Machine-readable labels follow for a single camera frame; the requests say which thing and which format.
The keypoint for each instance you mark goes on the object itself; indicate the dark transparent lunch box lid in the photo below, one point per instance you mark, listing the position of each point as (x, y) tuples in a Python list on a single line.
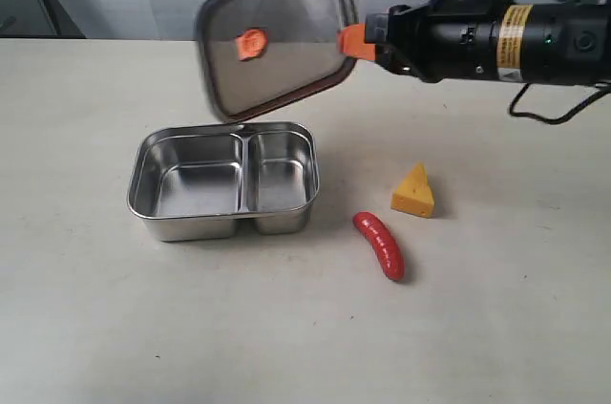
[(257, 56)]

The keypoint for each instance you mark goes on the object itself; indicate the red toy sausage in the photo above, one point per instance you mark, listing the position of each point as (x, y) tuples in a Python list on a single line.
[(383, 243)]

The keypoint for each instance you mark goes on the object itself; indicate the dark vertical pole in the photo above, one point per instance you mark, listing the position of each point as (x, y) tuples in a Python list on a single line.
[(61, 24)]

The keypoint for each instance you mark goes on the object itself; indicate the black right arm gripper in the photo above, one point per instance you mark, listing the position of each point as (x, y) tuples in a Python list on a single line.
[(441, 39)]

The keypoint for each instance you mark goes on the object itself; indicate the stainless steel lunch box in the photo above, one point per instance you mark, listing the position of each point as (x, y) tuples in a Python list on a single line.
[(202, 182)]

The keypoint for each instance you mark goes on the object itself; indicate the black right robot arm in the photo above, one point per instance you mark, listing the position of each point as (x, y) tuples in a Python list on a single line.
[(566, 42)]

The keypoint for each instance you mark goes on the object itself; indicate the yellow toy cheese wedge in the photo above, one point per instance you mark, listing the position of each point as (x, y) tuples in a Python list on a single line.
[(414, 194)]

